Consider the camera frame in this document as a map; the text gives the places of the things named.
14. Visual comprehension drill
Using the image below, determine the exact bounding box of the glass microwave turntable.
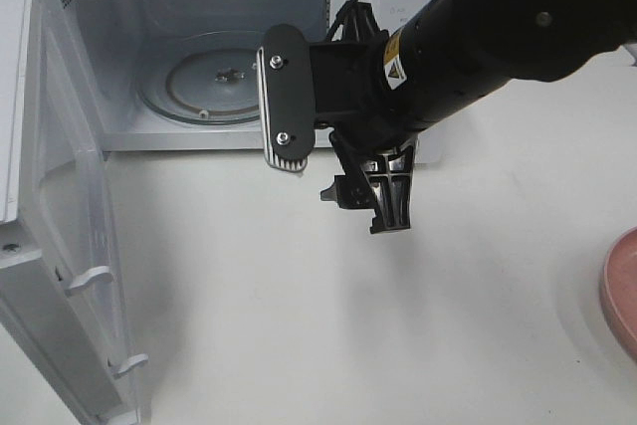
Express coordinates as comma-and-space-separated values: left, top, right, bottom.
135, 31, 263, 125

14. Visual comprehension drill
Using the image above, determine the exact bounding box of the white microwave door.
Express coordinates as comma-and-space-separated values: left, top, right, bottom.
1, 0, 148, 424

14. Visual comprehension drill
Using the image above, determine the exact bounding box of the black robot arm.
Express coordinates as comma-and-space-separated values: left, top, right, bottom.
310, 0, 636, 233

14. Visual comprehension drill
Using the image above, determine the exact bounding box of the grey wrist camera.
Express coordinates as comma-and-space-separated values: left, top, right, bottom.
256, 24, 316, 174

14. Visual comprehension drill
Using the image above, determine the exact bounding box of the pink round plate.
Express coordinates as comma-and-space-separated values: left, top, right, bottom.
599, 228, 636, 362

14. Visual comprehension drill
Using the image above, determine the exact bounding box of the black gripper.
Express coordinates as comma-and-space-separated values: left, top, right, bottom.
310, 2, 423, 234

